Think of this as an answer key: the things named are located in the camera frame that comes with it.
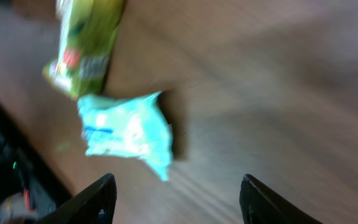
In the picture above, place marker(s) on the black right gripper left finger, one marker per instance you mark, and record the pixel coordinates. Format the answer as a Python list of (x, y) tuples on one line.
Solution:
[(95, 204)]

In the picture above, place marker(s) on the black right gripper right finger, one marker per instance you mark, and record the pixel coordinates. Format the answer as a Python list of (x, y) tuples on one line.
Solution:
[(261, 205)]

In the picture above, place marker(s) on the teal wipes packet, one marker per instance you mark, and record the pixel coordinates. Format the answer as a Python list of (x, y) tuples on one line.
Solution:
[(128, 128)]

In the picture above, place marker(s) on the green snack packet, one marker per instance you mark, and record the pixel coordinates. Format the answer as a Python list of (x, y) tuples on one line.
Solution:
[(88, 30)]

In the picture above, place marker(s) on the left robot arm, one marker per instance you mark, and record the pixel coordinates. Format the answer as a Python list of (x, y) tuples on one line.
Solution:
[(29, 189)]

